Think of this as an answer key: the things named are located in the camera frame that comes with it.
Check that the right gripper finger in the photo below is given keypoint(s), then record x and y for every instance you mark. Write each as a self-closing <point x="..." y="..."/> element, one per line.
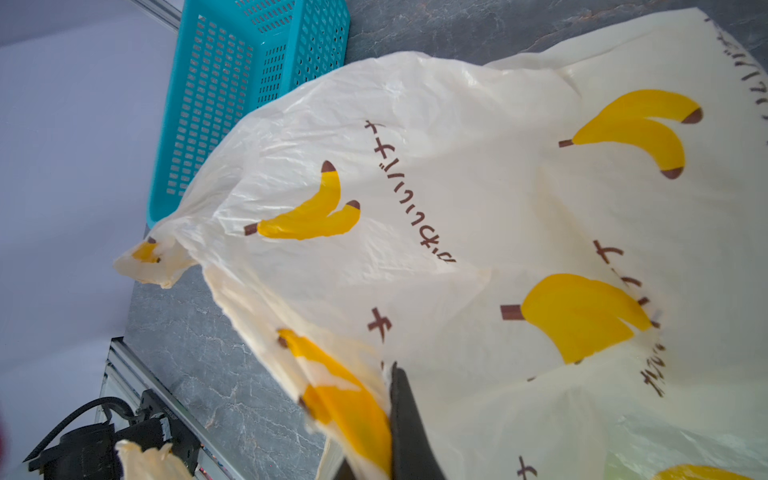
<point x="412" y="455"/>

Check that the banana print plastic bag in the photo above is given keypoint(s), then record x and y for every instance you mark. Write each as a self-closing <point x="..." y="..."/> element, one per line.
<point x="565" y="252"/>

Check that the teal plastic basket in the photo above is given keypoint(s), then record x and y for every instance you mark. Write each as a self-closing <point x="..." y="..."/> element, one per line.
<point x="233" y="57"/>

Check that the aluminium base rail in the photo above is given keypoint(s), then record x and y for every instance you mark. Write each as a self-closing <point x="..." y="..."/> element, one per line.
<point x="126" y="377"/>

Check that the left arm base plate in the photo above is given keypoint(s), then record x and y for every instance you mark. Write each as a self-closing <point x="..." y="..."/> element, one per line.
<point x="83" y="445"/>

